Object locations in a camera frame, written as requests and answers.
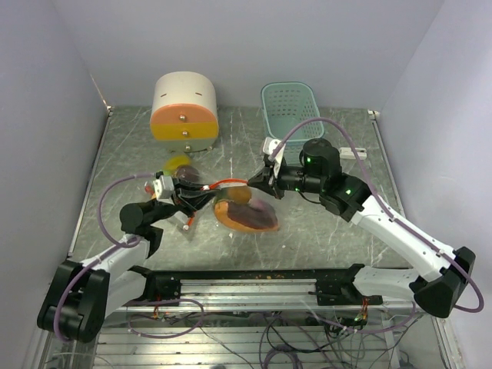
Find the small white device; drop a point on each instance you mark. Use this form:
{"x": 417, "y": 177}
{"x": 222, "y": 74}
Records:
{"x": 347, "y": 153}

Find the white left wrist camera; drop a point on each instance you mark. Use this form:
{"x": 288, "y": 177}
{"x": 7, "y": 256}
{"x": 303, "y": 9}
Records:
{"x": 163, "y": 187}

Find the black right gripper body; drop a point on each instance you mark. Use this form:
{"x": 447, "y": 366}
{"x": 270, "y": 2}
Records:
{"x": 290, "y": 178}

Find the zip bag with fruit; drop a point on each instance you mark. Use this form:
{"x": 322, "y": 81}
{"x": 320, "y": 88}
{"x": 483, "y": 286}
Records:
{"x": 180, "y": 167}

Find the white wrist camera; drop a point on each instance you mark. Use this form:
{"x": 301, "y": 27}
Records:
{"x": 163, "y": 187}
{"x": 271, "y": 152}

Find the light blue plastic basket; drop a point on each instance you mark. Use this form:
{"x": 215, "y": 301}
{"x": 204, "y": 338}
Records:
{"x": 284, "y": 105}

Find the zip bag with fake food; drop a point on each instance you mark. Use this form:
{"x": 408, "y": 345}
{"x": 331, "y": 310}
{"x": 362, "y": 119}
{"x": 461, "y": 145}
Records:
{"x": 238, "y": 209}

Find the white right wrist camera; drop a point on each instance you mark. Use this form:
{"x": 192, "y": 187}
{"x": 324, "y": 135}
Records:
{"x": 271, "y": 152}

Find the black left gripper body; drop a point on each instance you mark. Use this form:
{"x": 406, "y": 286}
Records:
{"x": 179, "y": 203}

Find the round three-drawer cabinet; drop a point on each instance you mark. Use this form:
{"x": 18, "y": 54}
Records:
{"x": 184, "y": 115}

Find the aluminium frame rail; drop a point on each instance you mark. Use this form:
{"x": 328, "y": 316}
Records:
{"x": 326, "y": 287}

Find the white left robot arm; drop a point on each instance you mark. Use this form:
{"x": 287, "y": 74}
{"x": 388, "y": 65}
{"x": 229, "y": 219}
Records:
{"x": 75, "y": 320}

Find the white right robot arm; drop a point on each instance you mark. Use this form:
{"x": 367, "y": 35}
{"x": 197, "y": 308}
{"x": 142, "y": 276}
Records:
{"x": 439, "y": 273}

